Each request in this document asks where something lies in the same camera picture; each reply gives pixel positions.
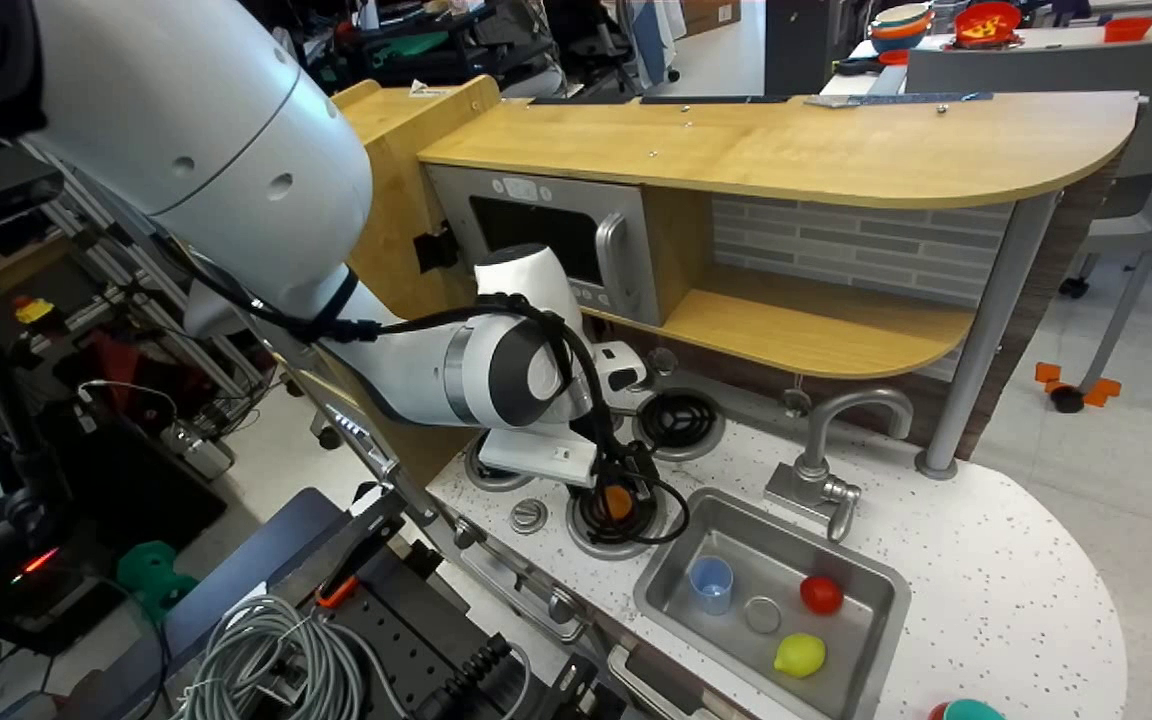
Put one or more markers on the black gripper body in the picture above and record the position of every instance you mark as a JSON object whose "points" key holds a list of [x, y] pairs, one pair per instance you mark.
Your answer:
{"points": [[626, 467]]}

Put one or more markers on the orange ball toy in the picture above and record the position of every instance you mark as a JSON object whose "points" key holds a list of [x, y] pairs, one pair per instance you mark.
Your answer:
{"points": [[617, 503]]}

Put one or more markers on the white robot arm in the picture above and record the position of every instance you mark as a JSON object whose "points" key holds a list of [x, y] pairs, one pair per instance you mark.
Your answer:
{"points": [[240, 145]]}

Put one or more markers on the black spiral stove burner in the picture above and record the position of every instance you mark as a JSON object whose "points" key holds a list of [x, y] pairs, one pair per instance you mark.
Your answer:
{"points": [[678, 422], [489, 477], [609, 547]]}

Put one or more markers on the round grey stove knob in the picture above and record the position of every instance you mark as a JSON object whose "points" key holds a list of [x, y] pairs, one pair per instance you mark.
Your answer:
{"points": [[530, 513]]}

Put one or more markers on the blue toy cup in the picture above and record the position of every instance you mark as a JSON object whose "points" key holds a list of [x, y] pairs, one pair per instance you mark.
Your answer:
{"points": [[711, 579]]}

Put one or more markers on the silver toy faucet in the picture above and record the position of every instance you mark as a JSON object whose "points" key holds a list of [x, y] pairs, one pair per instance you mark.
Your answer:
{"points": [[811, 482]]}

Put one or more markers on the metal toy sink basin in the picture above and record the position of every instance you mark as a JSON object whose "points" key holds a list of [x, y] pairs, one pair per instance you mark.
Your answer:
{"points": [[748, 658]]}

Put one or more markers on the yellow toy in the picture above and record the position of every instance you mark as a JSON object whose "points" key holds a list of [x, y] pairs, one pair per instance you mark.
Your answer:
{"points": [[796, 653]]}

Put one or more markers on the grey toy microwave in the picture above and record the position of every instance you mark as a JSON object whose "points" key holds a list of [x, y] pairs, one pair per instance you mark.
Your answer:
{"points": [[521, 224]]}

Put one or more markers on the teal and red toy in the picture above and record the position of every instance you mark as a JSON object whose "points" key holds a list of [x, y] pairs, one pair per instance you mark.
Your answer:
{"points": [[968, 709]]}

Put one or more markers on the wooden toy kitchen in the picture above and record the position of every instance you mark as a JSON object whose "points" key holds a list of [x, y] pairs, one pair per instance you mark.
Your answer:
{"points": [[868, 145]]}

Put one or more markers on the black perforated mounting board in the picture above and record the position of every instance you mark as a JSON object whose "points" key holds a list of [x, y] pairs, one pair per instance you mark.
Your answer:
{"points": [[408, 647]]}

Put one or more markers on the green plastic object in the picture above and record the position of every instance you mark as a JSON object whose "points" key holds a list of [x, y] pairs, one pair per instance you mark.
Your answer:
{"points": [[149, 579]]}

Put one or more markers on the black equipment box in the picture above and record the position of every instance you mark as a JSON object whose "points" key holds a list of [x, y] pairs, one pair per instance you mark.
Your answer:
{"points": [[98, 495]]}

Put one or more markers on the stacked coloured bowls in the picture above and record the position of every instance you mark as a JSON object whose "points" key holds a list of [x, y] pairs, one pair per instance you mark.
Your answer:
{"points": [[901, 25]]}

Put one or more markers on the red bowl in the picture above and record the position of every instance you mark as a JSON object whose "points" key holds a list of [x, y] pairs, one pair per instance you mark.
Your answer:
{"points": [[985, 21]]}

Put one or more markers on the flat orange item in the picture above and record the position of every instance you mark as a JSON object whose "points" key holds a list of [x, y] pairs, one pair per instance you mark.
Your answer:
{"points": [[1125, 25]]}

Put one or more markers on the grey kitchen support post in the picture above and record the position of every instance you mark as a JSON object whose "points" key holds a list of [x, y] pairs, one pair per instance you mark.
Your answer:
{"points": [[989, 335]]}

